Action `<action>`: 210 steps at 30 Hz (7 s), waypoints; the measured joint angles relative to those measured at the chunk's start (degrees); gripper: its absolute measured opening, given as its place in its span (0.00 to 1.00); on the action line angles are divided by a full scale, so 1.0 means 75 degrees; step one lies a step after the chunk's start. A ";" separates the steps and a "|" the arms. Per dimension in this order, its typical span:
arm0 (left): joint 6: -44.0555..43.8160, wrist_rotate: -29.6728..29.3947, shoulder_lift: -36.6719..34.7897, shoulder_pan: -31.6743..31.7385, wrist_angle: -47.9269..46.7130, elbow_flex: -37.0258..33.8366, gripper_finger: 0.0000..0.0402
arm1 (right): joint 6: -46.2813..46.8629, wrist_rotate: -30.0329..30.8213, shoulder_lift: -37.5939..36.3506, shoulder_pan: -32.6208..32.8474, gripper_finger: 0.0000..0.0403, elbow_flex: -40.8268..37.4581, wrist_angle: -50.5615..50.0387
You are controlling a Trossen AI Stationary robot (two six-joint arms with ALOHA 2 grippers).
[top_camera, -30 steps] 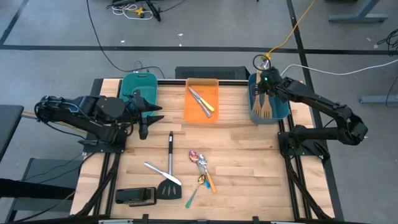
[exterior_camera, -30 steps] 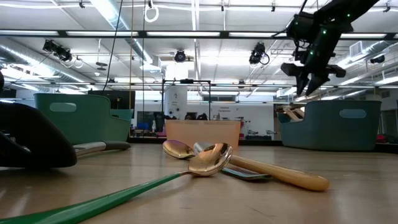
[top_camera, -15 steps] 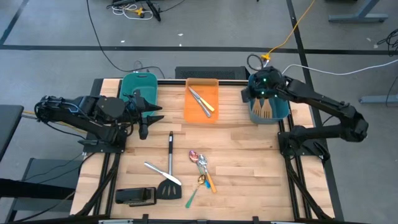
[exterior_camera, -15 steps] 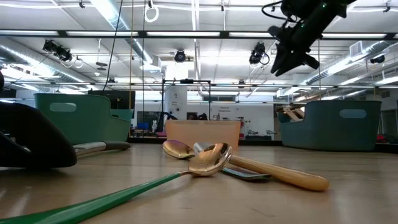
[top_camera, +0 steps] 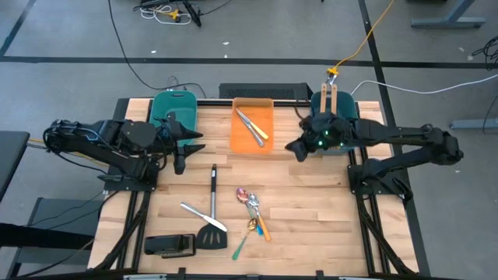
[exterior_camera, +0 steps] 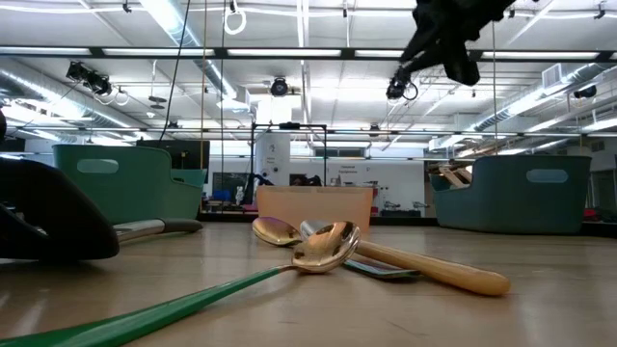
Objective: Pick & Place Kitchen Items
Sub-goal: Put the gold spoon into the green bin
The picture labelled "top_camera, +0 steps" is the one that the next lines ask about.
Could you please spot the black floor bar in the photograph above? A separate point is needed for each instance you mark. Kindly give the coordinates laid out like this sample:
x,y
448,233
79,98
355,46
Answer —
x,y
192,13

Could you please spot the blue-grey plastic bin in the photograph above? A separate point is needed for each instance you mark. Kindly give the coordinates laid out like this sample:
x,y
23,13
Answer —
x,y
348,105

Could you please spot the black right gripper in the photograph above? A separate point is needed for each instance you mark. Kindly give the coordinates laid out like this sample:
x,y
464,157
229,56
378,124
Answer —
x,y
325,134

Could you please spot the black side table top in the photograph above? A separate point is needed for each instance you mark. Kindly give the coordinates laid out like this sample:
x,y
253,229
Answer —
x,y
11,155

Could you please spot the black box device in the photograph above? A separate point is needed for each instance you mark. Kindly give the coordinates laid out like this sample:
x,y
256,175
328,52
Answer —
x,y
167,246

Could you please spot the orange plastic tray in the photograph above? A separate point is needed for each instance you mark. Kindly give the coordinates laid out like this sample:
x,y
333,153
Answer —
x,y
243,140

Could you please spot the green plastic bin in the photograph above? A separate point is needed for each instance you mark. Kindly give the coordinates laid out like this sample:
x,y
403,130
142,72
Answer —
x,y
184,107

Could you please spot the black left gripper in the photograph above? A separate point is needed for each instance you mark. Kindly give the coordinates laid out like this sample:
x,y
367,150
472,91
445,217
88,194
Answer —
x,y
177,136

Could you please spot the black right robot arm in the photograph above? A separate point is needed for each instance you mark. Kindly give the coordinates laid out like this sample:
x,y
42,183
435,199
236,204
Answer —
x,y
397,136

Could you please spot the black slotted spatula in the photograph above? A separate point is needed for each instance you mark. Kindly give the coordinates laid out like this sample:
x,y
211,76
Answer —
x,y
212,237

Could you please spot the all-steel table knife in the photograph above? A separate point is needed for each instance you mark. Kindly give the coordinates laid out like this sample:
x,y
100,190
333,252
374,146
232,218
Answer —
x,y
254,136
202,215

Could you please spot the grey cart base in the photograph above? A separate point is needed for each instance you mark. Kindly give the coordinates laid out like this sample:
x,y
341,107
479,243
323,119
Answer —
x,y
58,210

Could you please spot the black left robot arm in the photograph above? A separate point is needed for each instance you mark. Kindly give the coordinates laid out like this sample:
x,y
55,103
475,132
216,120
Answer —
x,y
78,142

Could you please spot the black table frame struts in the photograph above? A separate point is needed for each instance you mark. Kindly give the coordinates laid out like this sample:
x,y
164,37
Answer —
x,y
365,233
143,218

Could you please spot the wooden slotted spatula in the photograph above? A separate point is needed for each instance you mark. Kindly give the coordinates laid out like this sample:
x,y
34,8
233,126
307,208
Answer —
x,y
323,97
334,99

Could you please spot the grey desk foot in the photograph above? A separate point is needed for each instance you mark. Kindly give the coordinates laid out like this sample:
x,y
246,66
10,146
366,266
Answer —
x,y
447,22
472,124

